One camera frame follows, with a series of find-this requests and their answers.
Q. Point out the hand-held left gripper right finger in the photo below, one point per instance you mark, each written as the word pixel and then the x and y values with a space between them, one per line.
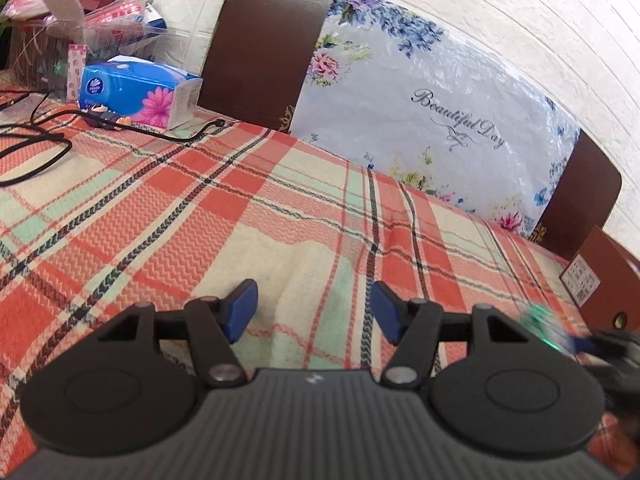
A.
pixel 387 315

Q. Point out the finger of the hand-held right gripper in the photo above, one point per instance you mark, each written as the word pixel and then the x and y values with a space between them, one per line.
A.
pixel 582 345

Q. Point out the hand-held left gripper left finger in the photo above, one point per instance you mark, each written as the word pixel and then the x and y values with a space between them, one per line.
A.
pixel 240 310

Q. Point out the green card packet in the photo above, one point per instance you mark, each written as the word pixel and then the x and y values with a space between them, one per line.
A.
pixel 539 321

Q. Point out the brown cardboard box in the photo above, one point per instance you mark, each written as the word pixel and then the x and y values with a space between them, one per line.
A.
pixel 610 285

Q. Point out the floral printed plastic cover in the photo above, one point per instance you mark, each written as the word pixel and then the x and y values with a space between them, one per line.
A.
pixel 425 110

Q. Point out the small black adapter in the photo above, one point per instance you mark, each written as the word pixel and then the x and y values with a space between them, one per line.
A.
pixel 107 117

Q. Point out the blue floral tissue box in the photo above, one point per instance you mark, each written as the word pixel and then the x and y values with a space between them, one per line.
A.
pixel 135 90

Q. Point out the brown wooden chair back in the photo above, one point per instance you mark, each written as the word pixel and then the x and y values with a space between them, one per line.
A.
pixel 260 45

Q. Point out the clear plastic container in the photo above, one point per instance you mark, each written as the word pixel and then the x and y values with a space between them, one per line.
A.
pixel 125 20

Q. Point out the white oval pad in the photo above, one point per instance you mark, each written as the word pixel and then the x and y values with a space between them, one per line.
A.
pixel 62 0

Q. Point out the pink packet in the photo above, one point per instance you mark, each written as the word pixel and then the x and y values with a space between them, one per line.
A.
pixel 22 8

